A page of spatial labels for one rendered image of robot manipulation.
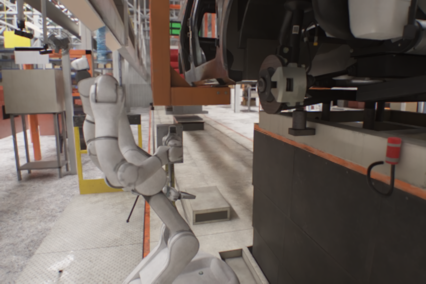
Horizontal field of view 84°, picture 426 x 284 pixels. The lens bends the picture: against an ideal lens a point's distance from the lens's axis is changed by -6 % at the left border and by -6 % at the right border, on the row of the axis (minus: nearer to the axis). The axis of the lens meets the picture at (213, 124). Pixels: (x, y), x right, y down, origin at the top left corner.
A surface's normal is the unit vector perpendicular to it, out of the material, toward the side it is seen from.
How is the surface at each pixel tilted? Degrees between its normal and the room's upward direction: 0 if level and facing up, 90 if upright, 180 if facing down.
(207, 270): 0
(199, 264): 73
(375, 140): 90
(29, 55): 90
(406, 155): 90
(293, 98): 109
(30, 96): 90
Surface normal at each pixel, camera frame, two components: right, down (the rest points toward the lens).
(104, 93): 0.40, -0.14
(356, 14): -0.96, 0.18
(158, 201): 0.39, 0.11
